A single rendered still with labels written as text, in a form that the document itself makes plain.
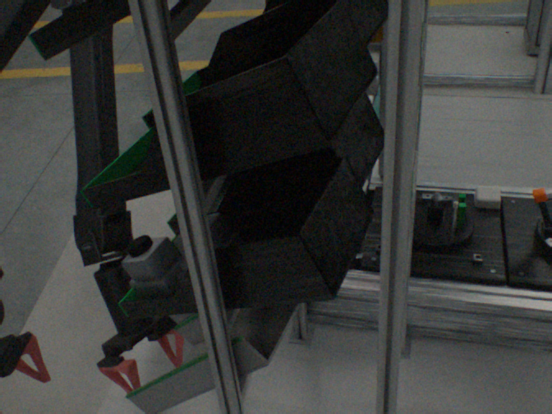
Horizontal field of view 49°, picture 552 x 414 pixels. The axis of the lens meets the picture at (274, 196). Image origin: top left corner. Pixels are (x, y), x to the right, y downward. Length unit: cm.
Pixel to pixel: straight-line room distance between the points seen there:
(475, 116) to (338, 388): 96
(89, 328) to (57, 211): 193
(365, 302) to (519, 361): 27
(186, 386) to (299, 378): 32
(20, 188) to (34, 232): 42
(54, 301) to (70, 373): 19
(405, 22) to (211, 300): 31
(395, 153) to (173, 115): 16
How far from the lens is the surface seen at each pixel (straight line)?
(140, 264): 68
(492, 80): 190
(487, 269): 109
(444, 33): 228
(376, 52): 116
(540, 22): 209
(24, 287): 274
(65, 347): 120
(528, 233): 118
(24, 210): 320
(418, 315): 107
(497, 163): 156
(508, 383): 108
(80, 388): 112
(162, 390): 81
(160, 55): 43
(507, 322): 108
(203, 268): 54
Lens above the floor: 170
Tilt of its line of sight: 36 degrees down
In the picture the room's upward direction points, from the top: 6 degrees counter-clockwise
